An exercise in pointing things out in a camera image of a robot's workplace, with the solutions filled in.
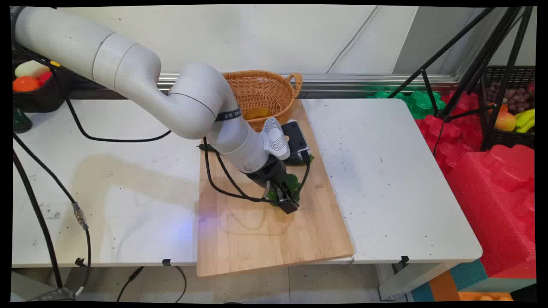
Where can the black fruit basket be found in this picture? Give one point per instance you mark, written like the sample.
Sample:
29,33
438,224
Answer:
40,98

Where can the dark green toy cucumber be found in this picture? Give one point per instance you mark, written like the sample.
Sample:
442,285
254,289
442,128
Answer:
295,161

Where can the white table leg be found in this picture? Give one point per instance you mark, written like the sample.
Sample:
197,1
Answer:
411,280

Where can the teal orange foam mat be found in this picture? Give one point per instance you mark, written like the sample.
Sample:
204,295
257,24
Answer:
449,284

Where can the purple toy grapes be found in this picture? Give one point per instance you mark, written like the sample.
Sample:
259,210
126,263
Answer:
516,98

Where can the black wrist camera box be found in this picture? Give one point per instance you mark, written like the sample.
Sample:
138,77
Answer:
296,136

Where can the pale yellow toy fruit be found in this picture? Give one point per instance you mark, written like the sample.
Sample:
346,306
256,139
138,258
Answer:
31,68

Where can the yellow red toy mango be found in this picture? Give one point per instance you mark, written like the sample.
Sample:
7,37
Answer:
505,122

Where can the wooden cutting board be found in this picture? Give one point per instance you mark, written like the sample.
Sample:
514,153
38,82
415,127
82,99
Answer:
265,239

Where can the black tripod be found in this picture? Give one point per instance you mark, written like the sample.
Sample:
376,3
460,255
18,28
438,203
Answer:
492,51

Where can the yellow green toy bananas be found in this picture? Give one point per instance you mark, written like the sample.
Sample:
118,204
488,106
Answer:
526,119

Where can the large red foam mat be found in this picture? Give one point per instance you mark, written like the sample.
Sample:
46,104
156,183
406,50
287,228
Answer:
501,205

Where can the aluminium wall rail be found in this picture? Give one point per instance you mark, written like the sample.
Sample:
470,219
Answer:
364,79

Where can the grey metal base plate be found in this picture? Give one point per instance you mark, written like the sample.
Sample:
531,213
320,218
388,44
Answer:
55,294

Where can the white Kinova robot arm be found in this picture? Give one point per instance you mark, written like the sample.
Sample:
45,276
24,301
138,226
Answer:
128,68

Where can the woven wicker basket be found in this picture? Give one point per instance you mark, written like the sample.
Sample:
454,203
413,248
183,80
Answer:
265,92

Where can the orange toy fruit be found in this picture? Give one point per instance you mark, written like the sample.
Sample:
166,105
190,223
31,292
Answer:
25,84

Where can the green foam mat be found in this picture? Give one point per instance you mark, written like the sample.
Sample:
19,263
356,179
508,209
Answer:
421,105

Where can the red toy fruit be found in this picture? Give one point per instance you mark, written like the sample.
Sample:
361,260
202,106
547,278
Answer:
45,77

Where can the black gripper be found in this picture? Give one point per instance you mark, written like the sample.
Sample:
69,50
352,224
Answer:
265,173

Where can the green toy vegetable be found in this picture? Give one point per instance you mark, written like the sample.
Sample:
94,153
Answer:
293,183

